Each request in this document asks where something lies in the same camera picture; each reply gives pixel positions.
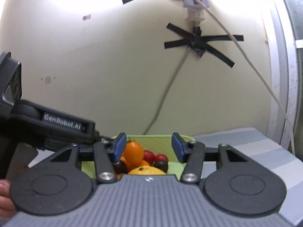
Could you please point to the long level black tape strip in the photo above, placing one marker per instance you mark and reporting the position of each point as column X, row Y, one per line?
column 175, row 43

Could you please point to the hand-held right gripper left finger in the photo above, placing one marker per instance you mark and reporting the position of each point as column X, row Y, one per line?
column 119, row 146

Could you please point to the grey striped cloth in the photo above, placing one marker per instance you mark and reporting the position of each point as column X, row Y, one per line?
column 260, row 144

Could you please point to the red tomato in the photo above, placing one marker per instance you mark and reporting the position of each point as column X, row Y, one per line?
column 149, row 156
column 161, row 158

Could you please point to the black tape cross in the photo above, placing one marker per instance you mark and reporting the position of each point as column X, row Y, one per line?
column 220, row 58

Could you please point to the white door frame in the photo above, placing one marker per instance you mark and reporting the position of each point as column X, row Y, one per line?
column 281, row 63

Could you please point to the grey door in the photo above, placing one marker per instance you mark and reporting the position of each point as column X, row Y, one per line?
column 297, row 16

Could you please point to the yellow citrus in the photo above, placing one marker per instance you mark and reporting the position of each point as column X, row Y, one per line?
column 146, row 170

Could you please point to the light green plastic tray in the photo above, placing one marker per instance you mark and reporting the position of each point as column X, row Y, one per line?
column 153, row 141

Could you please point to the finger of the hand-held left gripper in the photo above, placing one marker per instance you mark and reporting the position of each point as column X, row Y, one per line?
column 99, row 136

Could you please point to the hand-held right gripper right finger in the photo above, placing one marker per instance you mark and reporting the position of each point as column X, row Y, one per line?
column 177, row 146

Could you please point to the torn red sticker remnant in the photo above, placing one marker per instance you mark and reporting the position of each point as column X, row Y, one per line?
column 86, row 17

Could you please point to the taped white plug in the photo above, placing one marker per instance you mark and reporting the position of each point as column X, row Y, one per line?
column 196, row 15

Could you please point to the orange tomato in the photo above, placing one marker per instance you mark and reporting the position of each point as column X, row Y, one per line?
column 133, row 152

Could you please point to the person's left hand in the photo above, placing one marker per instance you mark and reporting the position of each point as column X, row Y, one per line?
column 4, row 201

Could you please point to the dark brown tomato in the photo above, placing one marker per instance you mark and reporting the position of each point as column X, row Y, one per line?
column 161, row 166
column 119, row 167

